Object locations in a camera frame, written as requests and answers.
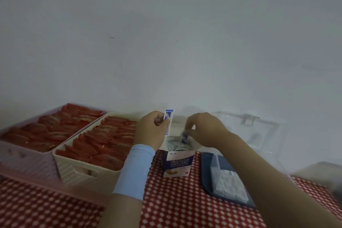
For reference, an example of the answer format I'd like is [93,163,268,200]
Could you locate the white blue snack box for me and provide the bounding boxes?
[163,128,198,178]

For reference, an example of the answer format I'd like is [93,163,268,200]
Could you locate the person's right forearm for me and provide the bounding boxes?
[216,132,342,228]

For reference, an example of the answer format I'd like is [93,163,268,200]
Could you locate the clear plastic container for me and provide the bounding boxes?
[211,111,290,172]

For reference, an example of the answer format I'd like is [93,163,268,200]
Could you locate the blue white snack packet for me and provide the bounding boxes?
[162,109,174,136]

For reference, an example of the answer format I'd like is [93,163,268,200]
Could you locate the red white patterned tablecloth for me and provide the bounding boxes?
[0,150,342,228]

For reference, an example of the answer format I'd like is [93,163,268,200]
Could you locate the person's right hand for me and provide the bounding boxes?
[184,113,234,149]

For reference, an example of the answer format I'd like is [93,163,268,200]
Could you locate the person's left hand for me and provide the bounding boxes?
[133,110,171,152]

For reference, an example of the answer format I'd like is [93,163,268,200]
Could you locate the clear bag of white packets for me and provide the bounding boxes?
[210,154,250,204]

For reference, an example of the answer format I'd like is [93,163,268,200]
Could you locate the cream plastic basket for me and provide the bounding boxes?
[52,113,142,193]

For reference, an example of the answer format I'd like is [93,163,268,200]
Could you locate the person's left forearm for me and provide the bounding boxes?
[98,144,156,228]

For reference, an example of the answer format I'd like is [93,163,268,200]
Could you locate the red packets in pink basket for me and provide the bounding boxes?
[1,103,105,152]

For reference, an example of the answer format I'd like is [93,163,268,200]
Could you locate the light blue wrist band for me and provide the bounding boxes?
[112,144,156,201]

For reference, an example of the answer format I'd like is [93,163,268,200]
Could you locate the dark blue tray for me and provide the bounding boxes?
[201,152,257,209]

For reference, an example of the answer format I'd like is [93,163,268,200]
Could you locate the pile of packets in box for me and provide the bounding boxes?
[166,136,192,152]

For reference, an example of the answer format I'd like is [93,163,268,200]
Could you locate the red packets in cream basket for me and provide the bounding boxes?
[56,116,138,171]

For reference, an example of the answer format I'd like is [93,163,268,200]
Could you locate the pink plastic basket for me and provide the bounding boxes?
[0,103,111,206]

